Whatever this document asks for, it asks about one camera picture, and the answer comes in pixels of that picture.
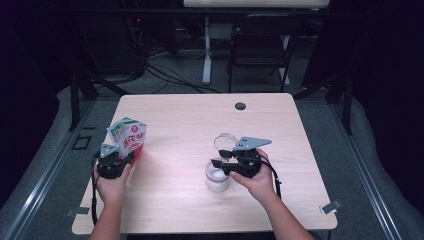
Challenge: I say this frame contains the dark computer tower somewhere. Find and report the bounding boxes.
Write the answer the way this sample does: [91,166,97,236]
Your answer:
[124,13,149,73]

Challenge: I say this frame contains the black metal stand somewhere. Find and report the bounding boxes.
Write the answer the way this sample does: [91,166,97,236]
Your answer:
[293,65,354,136]
[67,70,132,132]

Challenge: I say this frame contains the black floor cables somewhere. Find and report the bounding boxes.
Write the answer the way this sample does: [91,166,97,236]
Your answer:
[145,62,222,95]

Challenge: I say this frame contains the aluminium floor rail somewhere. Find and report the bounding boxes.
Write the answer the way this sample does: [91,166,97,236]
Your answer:
[2,99,98,240]
[328,99,405,240]

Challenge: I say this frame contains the black folding chair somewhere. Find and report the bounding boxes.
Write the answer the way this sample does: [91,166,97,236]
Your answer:
[228,13,303,94]

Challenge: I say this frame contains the grey tape strip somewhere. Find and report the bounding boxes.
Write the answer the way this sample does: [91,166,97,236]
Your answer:
[65,206,91,218]
[319,199,343,215]

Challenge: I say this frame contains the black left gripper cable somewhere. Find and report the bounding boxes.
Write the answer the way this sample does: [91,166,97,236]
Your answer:
[90,151,102,226]

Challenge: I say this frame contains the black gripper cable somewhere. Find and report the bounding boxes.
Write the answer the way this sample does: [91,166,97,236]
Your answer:
[90,151,102,226]
[259,155,283,201]

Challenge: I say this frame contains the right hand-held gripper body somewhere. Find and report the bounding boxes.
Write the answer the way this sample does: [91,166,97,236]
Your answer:
[222,136,273,179]

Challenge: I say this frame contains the red and white plastic bag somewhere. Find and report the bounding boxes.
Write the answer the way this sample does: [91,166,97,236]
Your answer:
[105,116,148,168]

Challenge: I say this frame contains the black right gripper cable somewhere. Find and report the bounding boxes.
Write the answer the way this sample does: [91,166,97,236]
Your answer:
[259,155,283,201]

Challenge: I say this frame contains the white desk leg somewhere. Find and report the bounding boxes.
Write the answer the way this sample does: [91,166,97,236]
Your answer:
[202,16,214,86]

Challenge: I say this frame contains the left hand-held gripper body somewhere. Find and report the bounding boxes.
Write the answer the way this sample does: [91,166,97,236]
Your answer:
[96,143,130,180]

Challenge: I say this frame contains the person's left hand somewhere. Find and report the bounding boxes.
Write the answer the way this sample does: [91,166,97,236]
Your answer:
[94,164,133,208]

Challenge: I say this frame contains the person's right hand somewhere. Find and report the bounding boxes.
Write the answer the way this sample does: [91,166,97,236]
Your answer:
[229,148,278,206]

